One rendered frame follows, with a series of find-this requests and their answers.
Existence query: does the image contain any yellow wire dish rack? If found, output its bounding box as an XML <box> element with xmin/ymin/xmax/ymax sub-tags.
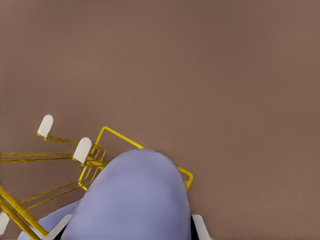
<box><xmin>0</xmin><ymin>114</ymin><xmax>194</xmax><ymax>240</ymax></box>

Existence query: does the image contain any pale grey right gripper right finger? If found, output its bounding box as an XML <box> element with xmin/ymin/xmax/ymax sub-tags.
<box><xmin>190</xmin><ymin>214</ymin><xmax>214</xmax><ymax>240</ymax></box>

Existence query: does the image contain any lavender plate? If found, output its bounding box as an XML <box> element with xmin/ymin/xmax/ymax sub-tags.
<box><xmin>17</xmin><ymin>149</ymin><xmax>193</xmax><ymax>240</ymax></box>

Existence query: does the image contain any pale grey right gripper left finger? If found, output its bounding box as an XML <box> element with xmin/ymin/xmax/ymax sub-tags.
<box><xmin>42</xmin><ymin>213</ymin><xmax>74</xmax><ymax>240</ymax></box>

